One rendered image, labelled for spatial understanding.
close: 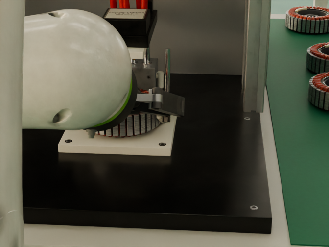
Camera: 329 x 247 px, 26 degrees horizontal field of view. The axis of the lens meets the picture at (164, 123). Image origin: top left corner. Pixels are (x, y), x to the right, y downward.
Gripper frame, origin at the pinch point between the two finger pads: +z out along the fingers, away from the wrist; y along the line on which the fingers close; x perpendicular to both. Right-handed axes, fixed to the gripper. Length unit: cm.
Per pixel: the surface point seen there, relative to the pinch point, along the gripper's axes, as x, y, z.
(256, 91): -4.2, -19.3, 8.5
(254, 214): 13.1, -17.9, -17.0
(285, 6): -111, -58, 373
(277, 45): -19, -26, 46
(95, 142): 4.9, 2.6, -4.4
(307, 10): -29, -33, 59
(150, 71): -7.1, -3.0, 10.1
